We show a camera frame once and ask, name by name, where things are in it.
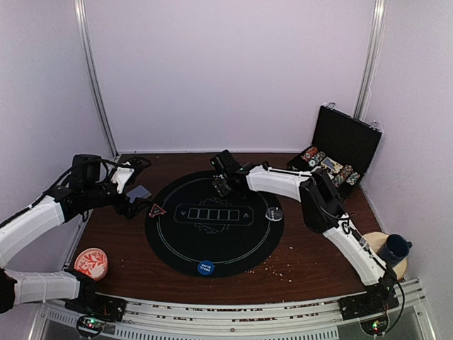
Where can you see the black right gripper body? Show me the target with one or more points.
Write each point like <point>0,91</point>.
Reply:
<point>220,185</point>

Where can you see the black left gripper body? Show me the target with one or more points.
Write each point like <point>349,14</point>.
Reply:
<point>120,207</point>

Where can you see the red triangular all-in marker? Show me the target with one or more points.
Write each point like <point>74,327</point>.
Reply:
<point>156,210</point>

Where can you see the clear round dealer button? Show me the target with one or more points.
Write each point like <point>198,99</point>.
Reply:
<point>274,214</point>

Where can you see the blue small blind button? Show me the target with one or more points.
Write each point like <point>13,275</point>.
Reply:
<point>205,268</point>

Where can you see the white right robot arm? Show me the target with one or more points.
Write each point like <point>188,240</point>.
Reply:
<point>323,211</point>

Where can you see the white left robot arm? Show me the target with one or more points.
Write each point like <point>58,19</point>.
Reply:
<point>76,193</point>

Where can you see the blue patterned card deck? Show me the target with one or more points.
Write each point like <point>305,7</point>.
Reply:
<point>139,192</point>

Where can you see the round black poker mat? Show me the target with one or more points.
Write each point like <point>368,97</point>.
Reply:
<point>232,232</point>

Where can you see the red white patterned cup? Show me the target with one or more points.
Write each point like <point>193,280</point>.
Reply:
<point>92,262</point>

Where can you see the red chip row in case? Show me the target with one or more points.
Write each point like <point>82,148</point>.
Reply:
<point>309,153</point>

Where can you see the green chip row in case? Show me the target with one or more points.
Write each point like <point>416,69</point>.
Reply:
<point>316,159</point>

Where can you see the card deck in case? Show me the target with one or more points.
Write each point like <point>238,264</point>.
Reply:
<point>332,166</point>

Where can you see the right chip rows in case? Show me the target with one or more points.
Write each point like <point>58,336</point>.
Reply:
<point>346,175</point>

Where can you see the black poker chip case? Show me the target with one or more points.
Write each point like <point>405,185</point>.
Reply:
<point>344,139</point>

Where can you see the round wooden coaster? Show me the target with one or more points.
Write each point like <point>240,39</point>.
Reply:
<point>375,240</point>

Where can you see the dark blue mug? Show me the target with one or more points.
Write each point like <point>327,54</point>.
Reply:
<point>394,250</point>

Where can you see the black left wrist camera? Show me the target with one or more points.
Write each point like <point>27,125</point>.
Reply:
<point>85,170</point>

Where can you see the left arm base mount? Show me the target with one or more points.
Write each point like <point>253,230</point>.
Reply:
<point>96,310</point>

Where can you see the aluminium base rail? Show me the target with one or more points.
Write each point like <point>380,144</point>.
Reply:
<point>311,319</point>

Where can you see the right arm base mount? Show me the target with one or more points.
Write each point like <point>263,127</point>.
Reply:
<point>371,309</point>

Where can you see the aluminium frame post right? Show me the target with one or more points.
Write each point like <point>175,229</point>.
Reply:
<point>371,59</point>

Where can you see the aluminium frame post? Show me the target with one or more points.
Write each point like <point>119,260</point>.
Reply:
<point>82,22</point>
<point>371,59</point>

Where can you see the aluminium frame post left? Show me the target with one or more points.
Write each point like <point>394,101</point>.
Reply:
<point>82,22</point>

